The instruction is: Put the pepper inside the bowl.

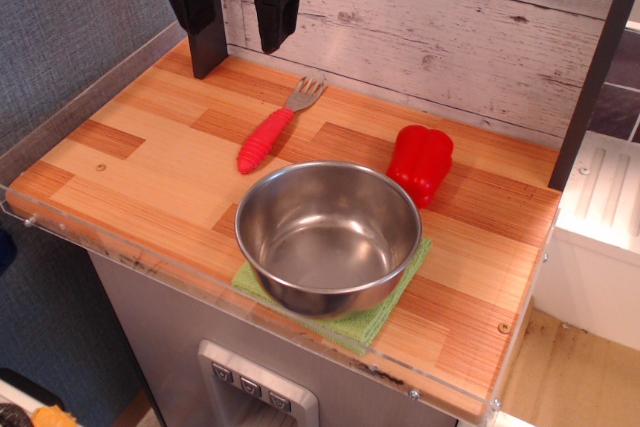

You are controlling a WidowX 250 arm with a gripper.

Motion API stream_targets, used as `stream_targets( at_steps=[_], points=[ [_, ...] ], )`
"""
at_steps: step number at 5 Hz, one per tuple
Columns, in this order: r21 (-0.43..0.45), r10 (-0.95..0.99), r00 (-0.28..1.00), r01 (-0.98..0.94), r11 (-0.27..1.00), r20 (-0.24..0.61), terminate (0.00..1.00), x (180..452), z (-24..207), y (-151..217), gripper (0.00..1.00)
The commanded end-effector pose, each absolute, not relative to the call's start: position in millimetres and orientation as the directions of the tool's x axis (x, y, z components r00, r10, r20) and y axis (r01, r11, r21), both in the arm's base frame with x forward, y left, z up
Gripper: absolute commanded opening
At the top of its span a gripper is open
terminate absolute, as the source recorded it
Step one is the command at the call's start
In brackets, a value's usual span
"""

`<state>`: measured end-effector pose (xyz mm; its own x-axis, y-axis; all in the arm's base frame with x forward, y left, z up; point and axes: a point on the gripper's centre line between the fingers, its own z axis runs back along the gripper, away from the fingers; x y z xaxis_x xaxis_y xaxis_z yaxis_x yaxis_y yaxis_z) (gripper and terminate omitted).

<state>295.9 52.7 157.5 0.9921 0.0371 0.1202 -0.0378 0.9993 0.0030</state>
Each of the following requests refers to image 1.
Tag red bell pepper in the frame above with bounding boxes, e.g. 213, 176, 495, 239
386, 125, 454, 208

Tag stainless steel bowl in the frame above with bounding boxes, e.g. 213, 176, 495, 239
235, 161, 422, 318

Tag silver toy fridge cabinet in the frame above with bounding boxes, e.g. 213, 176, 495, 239
90, 254, 457, 426

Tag green cloth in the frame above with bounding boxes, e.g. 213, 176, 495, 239
231, 236, 434, 357

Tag silver dispenser panel with buttons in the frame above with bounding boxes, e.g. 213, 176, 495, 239
197, 340, 320, 426

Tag white toy sink drainboard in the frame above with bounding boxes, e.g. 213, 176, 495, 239
533, 132, 639, 349

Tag orange object bottom left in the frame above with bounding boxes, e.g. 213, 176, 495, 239
31, 405, 79, 427

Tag red handled metal fork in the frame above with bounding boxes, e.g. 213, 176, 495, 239
236, 77, 326, 174

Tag dark right support post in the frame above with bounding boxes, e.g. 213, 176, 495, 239
548, 0, 635, 191

